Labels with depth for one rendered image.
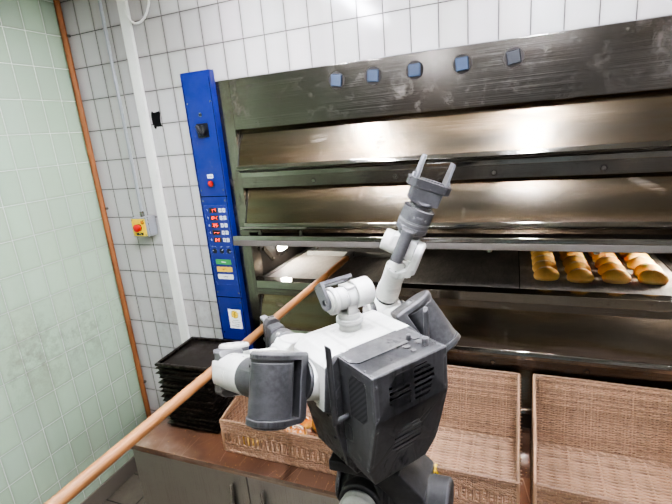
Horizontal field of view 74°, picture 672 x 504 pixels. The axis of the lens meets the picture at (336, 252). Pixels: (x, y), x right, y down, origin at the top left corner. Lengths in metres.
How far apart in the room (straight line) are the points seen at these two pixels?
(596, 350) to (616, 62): 1.01
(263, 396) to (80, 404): 1.92
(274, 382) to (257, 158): 1.30
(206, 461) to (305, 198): 1.18
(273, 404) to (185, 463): 1.29
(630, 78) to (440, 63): 0.61
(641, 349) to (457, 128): 1.05
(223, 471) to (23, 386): 1.03
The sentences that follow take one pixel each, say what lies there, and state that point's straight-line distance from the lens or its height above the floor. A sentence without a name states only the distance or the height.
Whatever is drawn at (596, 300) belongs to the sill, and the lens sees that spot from 1.91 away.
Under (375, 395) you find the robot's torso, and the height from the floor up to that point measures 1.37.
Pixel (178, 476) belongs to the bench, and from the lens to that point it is 2.27.
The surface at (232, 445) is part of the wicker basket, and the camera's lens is 2.08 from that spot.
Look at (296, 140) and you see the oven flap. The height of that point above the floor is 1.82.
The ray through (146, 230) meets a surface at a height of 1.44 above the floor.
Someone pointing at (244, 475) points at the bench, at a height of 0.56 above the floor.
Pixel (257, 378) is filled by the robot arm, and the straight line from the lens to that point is 0.93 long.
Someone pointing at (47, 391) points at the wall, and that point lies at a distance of 2.63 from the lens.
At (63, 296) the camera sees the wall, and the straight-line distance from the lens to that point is 2.59.
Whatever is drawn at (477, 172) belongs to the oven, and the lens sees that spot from 1.77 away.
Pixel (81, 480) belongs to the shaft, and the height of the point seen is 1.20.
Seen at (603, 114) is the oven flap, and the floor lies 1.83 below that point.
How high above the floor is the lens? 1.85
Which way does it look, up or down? 15 degrees down
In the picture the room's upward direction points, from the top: 5 degrees counter-clockwise
